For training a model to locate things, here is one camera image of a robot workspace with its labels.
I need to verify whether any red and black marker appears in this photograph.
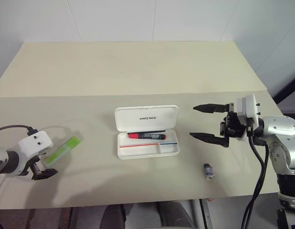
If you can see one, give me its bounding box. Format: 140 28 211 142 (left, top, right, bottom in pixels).
127 132 168 141

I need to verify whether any white hinged pencil case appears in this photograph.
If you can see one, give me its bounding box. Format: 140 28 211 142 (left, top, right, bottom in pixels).
114 104 181 160

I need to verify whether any grey metal table leg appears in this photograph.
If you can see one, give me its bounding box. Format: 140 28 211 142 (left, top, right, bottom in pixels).
199 198 214 229

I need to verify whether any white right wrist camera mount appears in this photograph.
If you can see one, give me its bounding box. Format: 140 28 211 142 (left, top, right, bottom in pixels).
236 93 262 142

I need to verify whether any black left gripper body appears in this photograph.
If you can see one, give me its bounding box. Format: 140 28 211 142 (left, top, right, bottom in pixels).
25 152 47 180

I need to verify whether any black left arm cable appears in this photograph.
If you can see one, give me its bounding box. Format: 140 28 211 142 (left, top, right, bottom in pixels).
0 125 36 137

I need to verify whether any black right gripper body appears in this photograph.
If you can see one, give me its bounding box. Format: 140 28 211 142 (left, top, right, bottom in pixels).
219 102 248 140

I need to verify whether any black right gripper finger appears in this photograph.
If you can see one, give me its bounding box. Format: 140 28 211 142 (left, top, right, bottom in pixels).
189 132 231 149
193 103 231 115

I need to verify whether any black metal frame post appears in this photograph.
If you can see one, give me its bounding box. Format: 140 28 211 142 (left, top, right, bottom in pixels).
273 71 295 105

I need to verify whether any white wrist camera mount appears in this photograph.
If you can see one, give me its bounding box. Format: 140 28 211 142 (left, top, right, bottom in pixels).
236 93 262 142
18 130 54 158

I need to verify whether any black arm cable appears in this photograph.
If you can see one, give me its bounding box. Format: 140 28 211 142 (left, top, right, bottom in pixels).
0 125 36 137
241 124 270 229

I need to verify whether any small grey purple marker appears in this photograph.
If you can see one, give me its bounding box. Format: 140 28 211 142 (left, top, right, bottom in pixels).
203 163 216 181

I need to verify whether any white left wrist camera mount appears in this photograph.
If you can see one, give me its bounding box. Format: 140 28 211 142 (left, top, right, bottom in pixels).
18 130 54 158

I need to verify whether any green marker in clear sleeve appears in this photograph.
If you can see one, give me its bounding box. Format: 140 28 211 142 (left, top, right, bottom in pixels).
43 136 81 167

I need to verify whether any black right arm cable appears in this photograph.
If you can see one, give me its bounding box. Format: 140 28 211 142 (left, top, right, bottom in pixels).
241 124 270 229

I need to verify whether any dark rounded shape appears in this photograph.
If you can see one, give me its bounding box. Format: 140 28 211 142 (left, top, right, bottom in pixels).
156 201 193 229
101 204 128 229

